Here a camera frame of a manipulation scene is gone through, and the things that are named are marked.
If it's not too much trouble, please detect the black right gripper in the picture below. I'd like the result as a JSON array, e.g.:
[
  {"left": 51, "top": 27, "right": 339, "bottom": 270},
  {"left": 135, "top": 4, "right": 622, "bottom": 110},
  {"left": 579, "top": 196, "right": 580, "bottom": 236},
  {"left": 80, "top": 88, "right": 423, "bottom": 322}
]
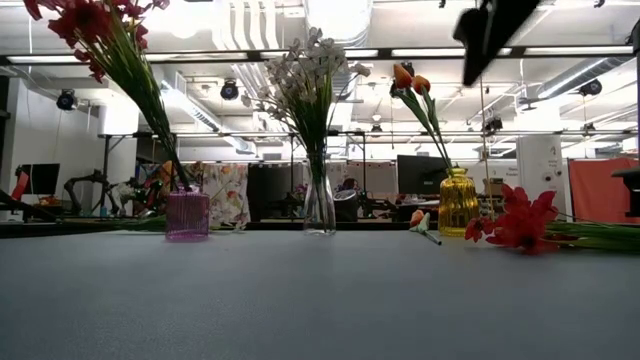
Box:
[{"left": 452, "top": 0, "right": 542, "bottom": 87}]

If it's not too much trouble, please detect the orange artificial tulip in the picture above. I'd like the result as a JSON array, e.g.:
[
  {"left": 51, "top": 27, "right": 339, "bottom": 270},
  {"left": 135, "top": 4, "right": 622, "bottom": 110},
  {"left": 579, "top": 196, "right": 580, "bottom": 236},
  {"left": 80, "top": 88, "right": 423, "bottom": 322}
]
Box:
[
  {"left": 410, "top": 73, "right": 454, "bottom": 174},
  {"left": 390, "top": 62, "right": 454, "bottom": 174},
  {"left": 408, "top": 208, "right": 444, "bottom": 247}
]

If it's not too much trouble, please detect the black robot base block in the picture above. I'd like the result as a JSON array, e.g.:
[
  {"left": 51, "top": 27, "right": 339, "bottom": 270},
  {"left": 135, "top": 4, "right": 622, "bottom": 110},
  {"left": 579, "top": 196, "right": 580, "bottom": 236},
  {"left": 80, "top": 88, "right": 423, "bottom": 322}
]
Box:
[{"left": 610, "top": 166, "right": 640, "bottom": 220}]

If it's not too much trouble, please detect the yellow glass vase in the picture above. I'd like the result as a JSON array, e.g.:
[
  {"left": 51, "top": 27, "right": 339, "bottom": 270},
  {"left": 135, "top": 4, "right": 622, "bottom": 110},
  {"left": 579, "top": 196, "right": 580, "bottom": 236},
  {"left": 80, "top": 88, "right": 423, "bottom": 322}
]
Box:
[{"left": 437, "top": 167, "right": 480, "bottom": 239}]

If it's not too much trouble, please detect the clear glass vase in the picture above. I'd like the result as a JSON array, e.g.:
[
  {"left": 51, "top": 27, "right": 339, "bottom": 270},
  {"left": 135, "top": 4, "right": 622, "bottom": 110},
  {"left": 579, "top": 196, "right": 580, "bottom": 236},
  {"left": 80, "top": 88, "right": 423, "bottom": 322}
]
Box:
[{"left": 302, "top": 149, "right": 337, "bottom": 237}]

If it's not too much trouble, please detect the purple glass vase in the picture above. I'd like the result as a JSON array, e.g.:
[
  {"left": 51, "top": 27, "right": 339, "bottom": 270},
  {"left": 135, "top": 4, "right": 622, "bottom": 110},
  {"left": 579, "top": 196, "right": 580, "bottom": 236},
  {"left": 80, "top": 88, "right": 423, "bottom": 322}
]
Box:
[{"left": 164, "top": 185, "right": 211, "bottom": 244}]

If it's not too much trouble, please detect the white strip light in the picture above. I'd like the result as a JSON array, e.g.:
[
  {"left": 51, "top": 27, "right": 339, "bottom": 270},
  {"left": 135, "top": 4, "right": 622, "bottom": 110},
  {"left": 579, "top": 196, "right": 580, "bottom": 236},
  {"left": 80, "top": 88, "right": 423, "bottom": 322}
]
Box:
[
  {"left": 259, "top": 48, "right": 379, "bottom": 59},
  {"left": 392, "top": 47, "right": 464, "bottom": 58},
  {"left": 524, "top": 45, "right": 634, "bottom": 56},
  {"left": 7, "top": 54, "right": 91, "bottom": 64}
]

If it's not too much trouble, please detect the black overhead truss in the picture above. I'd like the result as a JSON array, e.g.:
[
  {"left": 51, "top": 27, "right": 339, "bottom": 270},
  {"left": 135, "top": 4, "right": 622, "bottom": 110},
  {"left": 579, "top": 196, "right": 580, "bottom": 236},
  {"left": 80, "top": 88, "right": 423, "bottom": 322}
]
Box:
[{"left": 0, "top": 44, "right": 640, "bottom": 67}]

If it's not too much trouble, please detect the white pillar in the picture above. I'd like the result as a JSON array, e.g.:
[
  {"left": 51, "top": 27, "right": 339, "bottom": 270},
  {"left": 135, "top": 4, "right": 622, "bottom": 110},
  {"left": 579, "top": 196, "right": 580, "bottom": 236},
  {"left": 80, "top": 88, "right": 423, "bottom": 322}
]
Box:
[{"left": 514, "top": 134, "right": 566, "bottom": 211}]

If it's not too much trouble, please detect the large black monitor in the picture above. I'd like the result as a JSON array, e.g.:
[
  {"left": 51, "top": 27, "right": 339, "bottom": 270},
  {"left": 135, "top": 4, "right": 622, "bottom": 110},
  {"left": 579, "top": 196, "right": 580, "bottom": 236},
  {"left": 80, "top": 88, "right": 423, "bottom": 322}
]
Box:
[{"left": 396, "top": 154, "right": 451, "bottom": 197}]

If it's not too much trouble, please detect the orange partition panel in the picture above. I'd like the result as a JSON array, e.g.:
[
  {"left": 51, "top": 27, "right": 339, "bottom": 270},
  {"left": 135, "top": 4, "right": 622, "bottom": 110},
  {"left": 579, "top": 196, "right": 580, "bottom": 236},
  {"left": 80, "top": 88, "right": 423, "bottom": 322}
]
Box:
[{"left": 568, "top": 157, "right": 640, "bottom": 225}]

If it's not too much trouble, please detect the black cylinder speaker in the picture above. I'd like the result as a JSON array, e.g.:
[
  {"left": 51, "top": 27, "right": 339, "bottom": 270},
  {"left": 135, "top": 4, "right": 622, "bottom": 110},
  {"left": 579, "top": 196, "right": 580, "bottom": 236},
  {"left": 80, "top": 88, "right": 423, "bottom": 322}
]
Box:
[{"left": 332, "top": 188, "right": 360, "bottom": 223}]

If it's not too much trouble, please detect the black partition panel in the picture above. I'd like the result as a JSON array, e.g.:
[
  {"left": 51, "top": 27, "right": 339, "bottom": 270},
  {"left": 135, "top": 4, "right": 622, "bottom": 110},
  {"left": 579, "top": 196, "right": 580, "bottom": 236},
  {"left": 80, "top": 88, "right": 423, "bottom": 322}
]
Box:
[{"left": 246, "top": 162, "right": 296, "bottom": 221}]

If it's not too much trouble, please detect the floral patterned cloth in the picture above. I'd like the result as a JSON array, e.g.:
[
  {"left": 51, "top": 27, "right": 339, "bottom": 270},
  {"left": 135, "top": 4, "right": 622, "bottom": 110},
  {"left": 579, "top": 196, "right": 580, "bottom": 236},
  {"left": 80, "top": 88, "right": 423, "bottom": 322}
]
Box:
[{"left": 134, "top": 160, "right": 251, "bottom": 224}]

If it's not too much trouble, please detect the blue table mat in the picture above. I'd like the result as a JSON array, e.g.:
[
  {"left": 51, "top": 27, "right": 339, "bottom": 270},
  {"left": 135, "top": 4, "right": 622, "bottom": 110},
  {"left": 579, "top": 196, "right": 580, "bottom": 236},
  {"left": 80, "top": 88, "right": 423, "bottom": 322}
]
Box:
[{"left": 0, "top": 228, "right": 640, "bottom": 360}]

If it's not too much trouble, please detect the small black monitor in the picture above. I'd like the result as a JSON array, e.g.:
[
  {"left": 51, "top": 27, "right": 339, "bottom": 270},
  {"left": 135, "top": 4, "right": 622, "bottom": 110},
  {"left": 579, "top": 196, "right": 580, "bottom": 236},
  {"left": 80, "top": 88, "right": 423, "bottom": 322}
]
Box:
[{"left": 14, "top": 162, "right": 61, "bottom": 197}]

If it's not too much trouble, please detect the slim silver air duct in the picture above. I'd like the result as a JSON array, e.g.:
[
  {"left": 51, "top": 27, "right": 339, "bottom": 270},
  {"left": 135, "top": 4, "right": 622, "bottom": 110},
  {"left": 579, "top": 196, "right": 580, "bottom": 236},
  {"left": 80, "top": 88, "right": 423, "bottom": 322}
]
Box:
[{"left": 537, "top": 55, "right": 629, "bottom": 101}]

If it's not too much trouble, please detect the wide silver air duct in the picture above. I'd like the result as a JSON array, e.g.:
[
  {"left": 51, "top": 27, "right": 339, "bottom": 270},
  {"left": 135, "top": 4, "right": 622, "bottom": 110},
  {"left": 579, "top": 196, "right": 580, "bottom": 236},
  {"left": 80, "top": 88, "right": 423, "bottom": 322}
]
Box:
[{"left": 303, "top": 0, "right": 375, "bottom": 101}]

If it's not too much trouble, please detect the white air duct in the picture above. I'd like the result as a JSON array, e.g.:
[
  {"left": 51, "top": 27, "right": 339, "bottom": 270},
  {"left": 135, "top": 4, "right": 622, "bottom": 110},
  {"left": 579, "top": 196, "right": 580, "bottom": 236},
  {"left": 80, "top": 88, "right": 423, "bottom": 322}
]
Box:
[{"left": 159, "top": 69, "right": 259, "bottom": 156}]

